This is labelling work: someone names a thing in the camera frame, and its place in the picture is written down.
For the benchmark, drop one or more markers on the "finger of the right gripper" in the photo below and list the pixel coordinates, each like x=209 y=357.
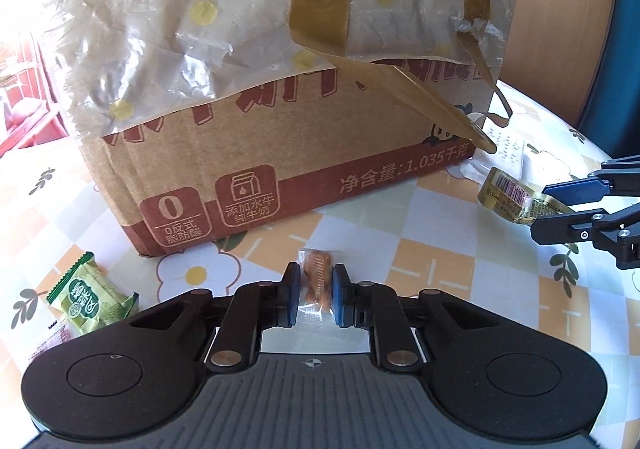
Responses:
x=620 y=177
x=617 y=233

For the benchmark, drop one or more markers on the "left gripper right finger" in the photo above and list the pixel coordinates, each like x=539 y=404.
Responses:
x=376 y=308

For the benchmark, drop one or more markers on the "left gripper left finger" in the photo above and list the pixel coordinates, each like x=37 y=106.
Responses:
x=237 y=322

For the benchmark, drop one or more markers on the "small nut snack packet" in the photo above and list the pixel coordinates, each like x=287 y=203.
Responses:
x=316 y=309

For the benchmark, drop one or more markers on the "gold red snack packet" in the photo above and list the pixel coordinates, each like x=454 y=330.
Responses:
x=513 y=201

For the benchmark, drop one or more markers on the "red brown jelly packet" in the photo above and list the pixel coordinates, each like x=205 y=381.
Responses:
x=58 y=333

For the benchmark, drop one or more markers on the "floral checkered tablecloth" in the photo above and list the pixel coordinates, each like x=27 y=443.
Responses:
x=521 y=345

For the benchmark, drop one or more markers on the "small green snack packet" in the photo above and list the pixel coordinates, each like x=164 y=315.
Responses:
x=89 y=300

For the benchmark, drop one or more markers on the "wooden board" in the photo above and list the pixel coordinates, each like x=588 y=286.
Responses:
x=554 y=51

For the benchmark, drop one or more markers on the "lined cardboard box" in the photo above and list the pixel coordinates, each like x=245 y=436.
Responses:
x=202 y=118

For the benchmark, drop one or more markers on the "printed room backdrop cloth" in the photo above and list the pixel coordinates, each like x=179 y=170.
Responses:
x=29 y=112

